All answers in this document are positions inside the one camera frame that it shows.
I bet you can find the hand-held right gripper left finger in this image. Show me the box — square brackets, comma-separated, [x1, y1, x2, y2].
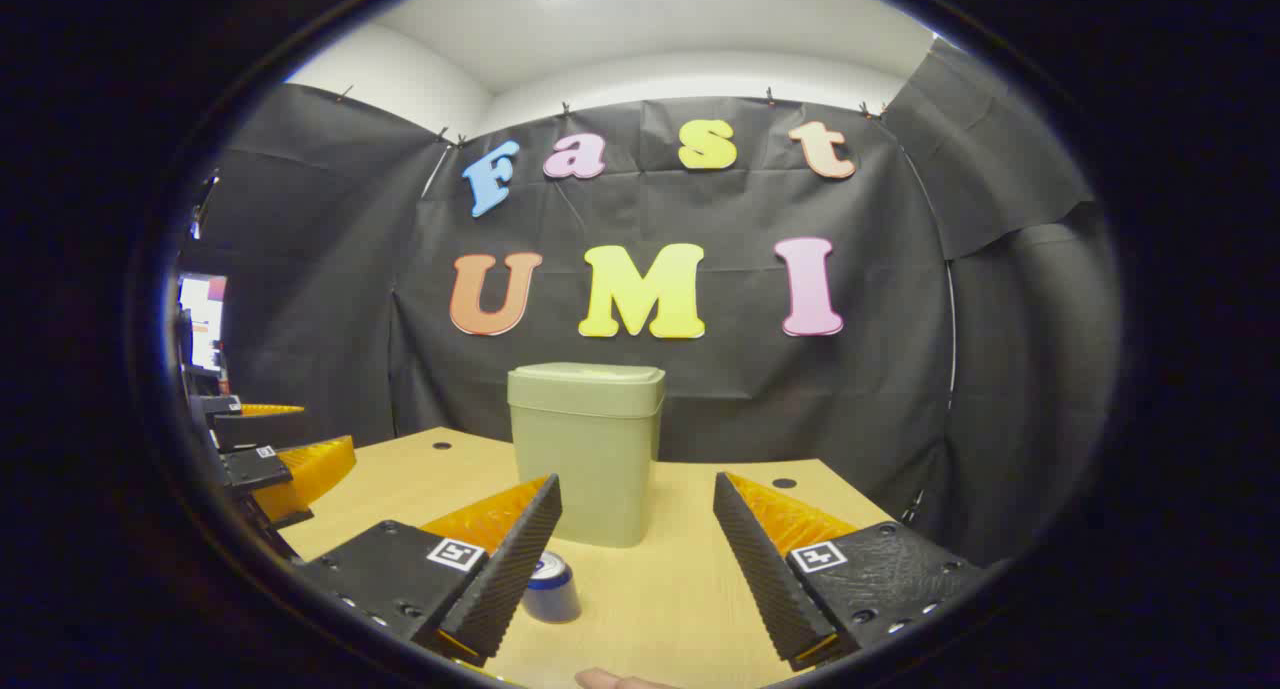
[295, 474, 563, 670]

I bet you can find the black backdrop cloth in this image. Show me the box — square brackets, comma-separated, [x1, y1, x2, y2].
[178, 41, 1121, 570]

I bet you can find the computer monitor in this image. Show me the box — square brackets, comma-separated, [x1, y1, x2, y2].
[178, 274, 228, 372]

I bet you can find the wooden desktop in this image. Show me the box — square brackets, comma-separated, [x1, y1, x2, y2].
[275, 427, 896, 689]

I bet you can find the green desktop garbage bin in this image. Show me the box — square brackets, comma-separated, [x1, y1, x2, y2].
[507, 362, 667, 549]

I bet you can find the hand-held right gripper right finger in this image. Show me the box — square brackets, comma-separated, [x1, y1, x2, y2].
[712, 472, 991, 673]

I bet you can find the blue pop can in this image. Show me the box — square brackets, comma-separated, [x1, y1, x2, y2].
[520, 552, 583, 625]

